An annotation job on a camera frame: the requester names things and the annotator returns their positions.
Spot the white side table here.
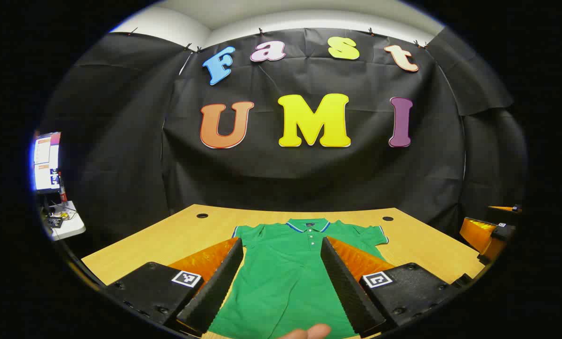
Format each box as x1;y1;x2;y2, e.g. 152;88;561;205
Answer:
43;200;86;242

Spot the black backdrop cloth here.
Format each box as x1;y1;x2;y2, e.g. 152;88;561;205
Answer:
36;27;529;257

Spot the computer monitor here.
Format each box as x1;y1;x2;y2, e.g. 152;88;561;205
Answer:
32;132;61;193

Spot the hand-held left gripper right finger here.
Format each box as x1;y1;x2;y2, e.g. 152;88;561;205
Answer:
320;236;474;337

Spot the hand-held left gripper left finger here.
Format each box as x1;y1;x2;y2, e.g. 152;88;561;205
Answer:
101;237;244;337

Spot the green T-shirt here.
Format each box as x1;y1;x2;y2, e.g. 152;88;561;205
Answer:
205;218;389;339

